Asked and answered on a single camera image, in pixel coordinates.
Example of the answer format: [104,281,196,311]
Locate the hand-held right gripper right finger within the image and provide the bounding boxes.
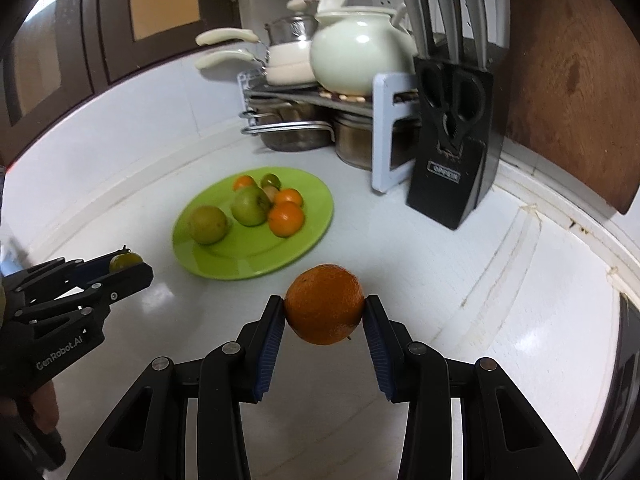
[364,296,581,480]

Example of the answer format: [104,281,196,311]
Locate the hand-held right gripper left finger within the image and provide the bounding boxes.
[67,295,287,480]

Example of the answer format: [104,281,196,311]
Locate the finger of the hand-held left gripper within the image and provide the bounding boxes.
[15,262,154,331]
[2,255,118,306]

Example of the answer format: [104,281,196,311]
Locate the small yellow-green tomato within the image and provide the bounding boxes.
[109,247,144,273]

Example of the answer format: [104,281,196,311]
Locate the yellow-green apple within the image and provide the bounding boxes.
[188,205,231,246]

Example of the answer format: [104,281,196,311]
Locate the green plate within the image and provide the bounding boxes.
[172,166,334,281]

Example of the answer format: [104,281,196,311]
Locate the green apple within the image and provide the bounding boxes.
[230,186,272,227]

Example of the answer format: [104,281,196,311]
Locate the person's left hand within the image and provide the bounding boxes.
[17,380,60,435]

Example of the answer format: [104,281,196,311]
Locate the black knife block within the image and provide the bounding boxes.
[405,42,511,231]

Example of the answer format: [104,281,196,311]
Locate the grey-blue dish rack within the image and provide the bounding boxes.
[236,71,421,195]

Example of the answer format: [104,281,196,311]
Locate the steel pot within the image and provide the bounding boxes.
[257,102,333,152]
[334,110,421,171]

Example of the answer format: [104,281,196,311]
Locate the dark wooden cabinet door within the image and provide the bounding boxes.
[82,0,241,86]
[0,0,96,166]

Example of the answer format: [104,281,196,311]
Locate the black kitchen scissors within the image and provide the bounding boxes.
[419,62,486,153]

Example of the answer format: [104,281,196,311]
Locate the large cream pot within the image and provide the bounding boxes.
[309,7,418,92]

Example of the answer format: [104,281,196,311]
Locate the brown wooden cutting board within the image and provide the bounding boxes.
[500,0,640,216]

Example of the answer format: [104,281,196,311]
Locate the steel saucepan with cream handle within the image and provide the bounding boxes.
[196,0,321,46]

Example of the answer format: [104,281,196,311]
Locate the grey handled knife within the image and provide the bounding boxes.
[425,0,461,61]
[457,0,493,68]
[390,0,431,58]

